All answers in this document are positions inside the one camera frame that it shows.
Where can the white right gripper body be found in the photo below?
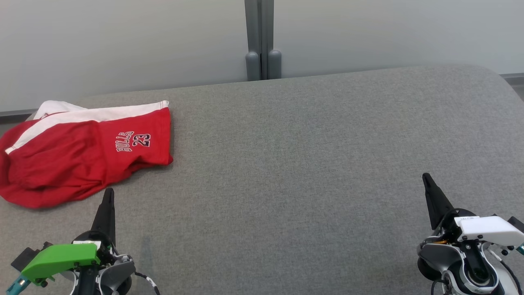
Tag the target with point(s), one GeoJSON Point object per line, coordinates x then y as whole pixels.
{"type": "Point", "coordinates": [491, 229]}

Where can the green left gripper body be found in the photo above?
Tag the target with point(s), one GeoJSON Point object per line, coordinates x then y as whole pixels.
{"type": "Point", "coordinates": [57, 260]}

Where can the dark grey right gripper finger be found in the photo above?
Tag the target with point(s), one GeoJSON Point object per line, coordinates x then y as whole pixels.
{"type": "Point", "coordinates": [437, 205]}

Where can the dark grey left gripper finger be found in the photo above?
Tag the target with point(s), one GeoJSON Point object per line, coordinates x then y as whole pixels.
{"type": "Point", "coordinates": [107, 217]}

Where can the red Bulls 23 shorts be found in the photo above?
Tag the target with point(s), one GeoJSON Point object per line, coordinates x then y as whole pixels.
{"type": "Point", "coordinates": [82, 151]}

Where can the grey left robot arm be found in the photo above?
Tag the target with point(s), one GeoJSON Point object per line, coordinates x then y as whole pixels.
{"type": "Point", "coordinates": [116, 274]}

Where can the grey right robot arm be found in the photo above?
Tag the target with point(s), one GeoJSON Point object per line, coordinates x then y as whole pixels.
{"type": "Point", "coordinates": [450, 258]}

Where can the dark grey baseboard strip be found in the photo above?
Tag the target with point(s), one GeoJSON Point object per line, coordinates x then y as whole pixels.
{"type": "Point", "coordinates": [16, 115]}
{"type": "Point", "coordinates": [513, 78]}

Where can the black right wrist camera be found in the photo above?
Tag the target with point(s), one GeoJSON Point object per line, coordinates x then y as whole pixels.
{"type": "Point", "coordinates": [516, 224]}

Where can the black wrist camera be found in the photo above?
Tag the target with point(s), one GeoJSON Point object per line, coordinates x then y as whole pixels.
{"type": "Point", "coordinates": [24, 258]}
{"type": "Point", "coordinates": [516, 224]}

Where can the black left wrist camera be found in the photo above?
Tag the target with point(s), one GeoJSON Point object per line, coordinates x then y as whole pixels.
{"type": "Point", "coordinates": [24, 258]}

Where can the grey partition frame post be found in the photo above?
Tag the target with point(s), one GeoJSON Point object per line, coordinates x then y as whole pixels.
{"type": "Point", "coordinates": [252, 41]}
{"type": "Point", "coordinates": [272, 41]}

